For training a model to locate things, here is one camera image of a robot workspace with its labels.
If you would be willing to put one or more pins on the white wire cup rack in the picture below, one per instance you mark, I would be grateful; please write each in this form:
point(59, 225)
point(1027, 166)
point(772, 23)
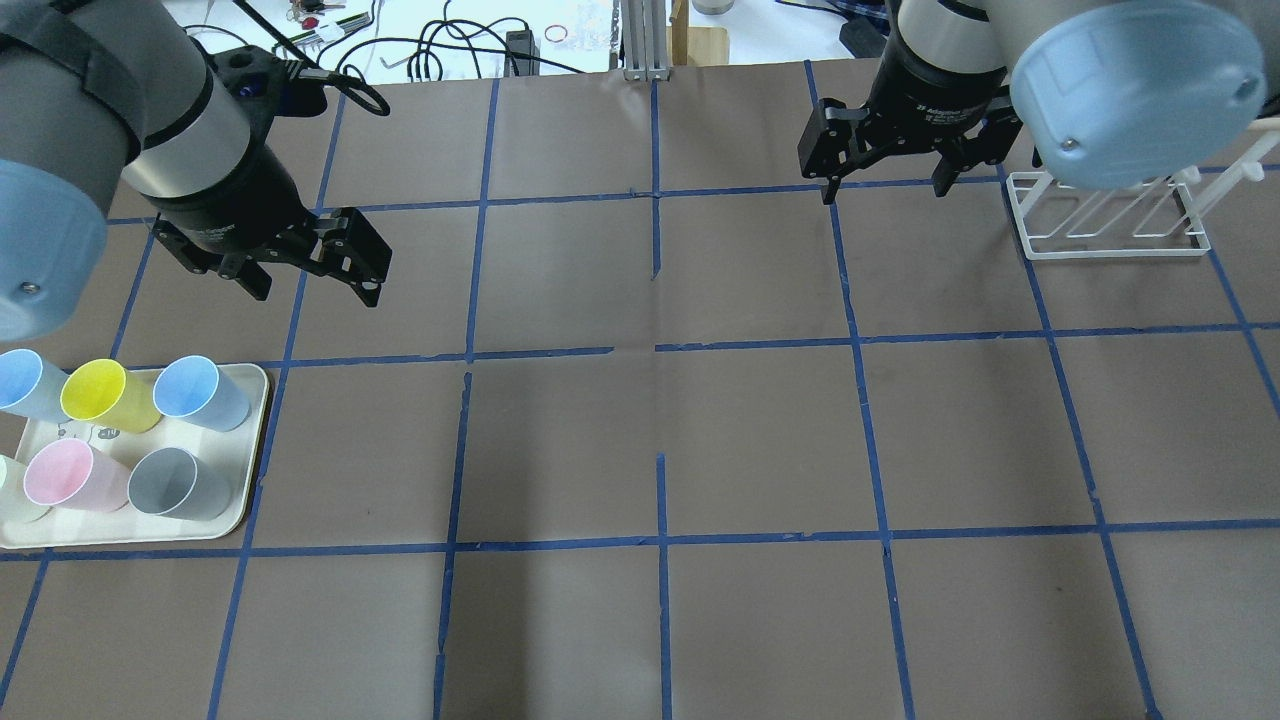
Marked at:
point(1158, 218)

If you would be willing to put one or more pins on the light blue plastic cup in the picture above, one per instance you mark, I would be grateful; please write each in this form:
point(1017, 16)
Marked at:
point(31, 386)

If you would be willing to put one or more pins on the cream plastic tray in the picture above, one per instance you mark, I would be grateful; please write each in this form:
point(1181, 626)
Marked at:
point(235, 454)

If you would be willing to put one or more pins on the pale green plastic cup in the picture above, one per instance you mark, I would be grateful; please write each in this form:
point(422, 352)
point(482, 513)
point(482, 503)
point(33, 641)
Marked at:
point(15, 504)

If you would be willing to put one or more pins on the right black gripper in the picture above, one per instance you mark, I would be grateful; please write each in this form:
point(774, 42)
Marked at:
point(925, 92)

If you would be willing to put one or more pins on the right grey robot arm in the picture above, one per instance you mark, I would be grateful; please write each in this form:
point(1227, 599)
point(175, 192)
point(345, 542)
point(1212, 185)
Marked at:
point(1113, 93)

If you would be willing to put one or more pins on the grey plastic cup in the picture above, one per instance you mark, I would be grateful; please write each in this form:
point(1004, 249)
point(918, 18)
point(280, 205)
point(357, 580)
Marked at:
point(172, 483)

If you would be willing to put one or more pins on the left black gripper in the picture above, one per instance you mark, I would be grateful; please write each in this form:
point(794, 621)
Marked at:
point(237, 207)

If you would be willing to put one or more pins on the pink plastic cup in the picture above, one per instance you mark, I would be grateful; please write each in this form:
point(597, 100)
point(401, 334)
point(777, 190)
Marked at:
point(70, 474)

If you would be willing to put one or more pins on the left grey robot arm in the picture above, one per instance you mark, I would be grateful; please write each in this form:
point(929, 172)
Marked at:
point(100, 93)

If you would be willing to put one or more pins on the yellow plastic cup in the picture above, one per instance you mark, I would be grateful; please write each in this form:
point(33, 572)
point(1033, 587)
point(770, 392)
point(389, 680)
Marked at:
point(105, 393)

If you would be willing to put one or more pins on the wooden stand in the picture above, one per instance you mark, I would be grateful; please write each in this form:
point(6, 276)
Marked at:
point(695, 46)

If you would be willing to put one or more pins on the aluminium frame post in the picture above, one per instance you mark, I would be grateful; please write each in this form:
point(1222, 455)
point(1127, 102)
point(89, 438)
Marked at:
point(643, 50)

